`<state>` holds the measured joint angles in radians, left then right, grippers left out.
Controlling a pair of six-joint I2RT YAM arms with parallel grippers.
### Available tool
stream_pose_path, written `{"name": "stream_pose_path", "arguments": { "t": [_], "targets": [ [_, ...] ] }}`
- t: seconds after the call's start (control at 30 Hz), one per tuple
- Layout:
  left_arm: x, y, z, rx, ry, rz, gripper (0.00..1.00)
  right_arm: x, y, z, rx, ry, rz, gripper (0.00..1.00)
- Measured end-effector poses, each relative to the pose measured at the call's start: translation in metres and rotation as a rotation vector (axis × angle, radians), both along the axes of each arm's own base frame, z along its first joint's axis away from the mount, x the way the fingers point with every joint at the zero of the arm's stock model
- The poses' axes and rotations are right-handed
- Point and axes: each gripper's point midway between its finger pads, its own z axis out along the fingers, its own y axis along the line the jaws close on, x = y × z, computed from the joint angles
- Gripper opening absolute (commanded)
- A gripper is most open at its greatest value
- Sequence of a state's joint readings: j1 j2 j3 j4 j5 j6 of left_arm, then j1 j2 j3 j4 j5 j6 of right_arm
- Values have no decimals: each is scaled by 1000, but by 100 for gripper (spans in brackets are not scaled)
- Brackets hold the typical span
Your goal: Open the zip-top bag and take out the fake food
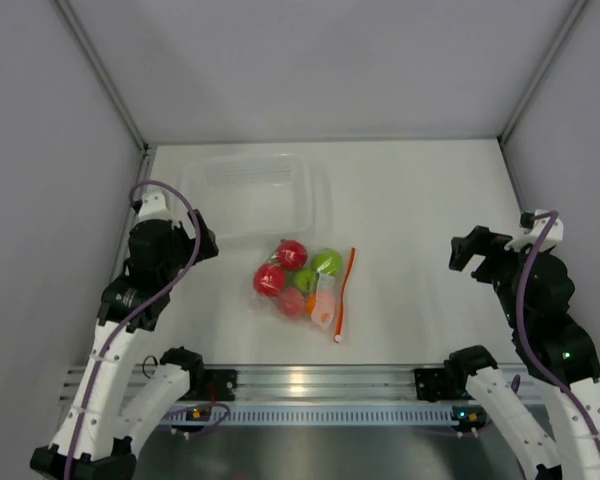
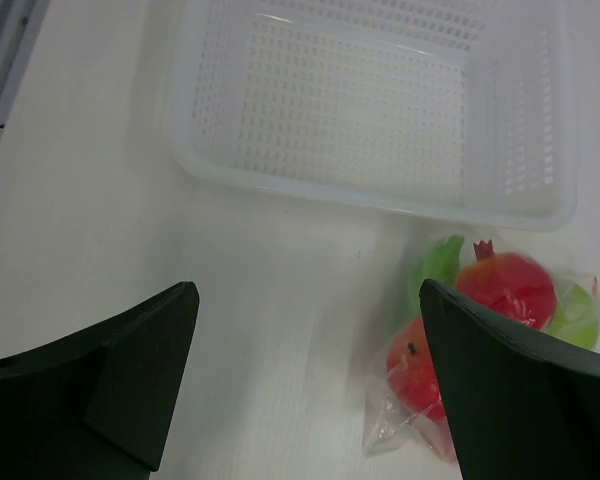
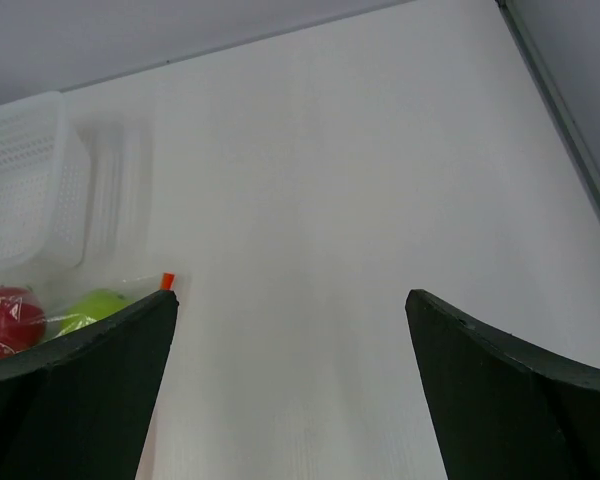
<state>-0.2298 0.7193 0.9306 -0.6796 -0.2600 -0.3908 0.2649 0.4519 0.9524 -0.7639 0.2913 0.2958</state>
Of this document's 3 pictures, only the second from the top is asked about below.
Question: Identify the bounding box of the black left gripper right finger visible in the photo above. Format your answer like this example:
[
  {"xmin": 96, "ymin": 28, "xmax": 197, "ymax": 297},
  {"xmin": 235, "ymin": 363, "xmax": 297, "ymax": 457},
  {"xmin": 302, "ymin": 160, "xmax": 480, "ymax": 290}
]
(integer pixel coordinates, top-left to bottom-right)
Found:
[{"xmin": 419, "ymin": 279, "xmax": 600, "ymax": 480}]

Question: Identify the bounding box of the green fake apple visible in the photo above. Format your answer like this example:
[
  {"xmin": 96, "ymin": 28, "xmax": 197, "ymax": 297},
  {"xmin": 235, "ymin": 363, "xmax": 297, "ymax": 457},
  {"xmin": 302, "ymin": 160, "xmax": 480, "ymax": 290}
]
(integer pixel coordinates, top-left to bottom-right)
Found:
[{"xmin": 546, "ymin": 280, "xmax": 600, "ymax": 350}]

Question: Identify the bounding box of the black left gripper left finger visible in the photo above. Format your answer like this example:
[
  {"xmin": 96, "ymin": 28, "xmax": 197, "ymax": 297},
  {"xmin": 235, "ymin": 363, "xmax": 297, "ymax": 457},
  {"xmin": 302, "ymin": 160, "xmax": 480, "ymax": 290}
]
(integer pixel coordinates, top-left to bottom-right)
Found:
[{"xmin": 0, "ymin": 282, "xmax": 200, "ymax": 479}]

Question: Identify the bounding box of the red fake apple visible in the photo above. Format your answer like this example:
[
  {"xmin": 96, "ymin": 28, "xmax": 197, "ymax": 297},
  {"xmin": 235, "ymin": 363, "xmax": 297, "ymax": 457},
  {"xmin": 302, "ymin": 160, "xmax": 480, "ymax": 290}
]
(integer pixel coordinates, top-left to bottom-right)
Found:
[{"xmin": 386, "ymin": 317, "xmax": 446, "ymax": 422}]

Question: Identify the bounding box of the clear zip top bag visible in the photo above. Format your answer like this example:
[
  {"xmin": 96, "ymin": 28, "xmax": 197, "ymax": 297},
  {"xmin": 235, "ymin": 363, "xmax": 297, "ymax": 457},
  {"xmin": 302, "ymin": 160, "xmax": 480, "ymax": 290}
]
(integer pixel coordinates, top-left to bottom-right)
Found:
[{"xmin": 363, "ymin": 233, "xmax": 600, "ymax": 463}]

